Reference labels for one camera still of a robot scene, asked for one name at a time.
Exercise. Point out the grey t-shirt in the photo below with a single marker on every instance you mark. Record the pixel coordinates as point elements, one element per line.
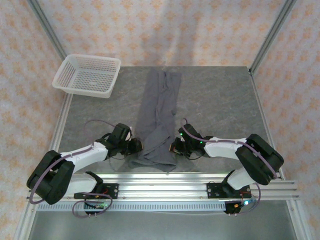
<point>157,112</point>

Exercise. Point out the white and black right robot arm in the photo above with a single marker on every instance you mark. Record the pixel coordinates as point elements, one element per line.
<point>220,147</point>

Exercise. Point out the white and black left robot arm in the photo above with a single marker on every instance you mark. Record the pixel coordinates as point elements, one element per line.
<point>85,156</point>

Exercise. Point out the small black controller board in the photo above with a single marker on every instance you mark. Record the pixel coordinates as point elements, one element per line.
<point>96,206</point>
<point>237,206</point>

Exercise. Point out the white perforated plastic basket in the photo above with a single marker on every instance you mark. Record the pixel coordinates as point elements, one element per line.
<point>87,75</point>

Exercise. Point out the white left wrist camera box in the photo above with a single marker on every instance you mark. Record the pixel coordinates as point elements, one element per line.
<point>129,133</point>

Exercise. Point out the aluminium mounting rail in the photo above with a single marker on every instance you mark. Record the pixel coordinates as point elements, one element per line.
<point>162,186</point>

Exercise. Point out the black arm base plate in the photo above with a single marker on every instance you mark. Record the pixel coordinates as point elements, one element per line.
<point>213,191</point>
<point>112,191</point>

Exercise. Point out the aluminium table side rail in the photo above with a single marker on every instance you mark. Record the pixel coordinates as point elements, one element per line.
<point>55,135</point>
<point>260,100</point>

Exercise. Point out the aluminium frame post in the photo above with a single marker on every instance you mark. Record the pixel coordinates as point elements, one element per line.
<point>50,30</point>
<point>274,30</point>

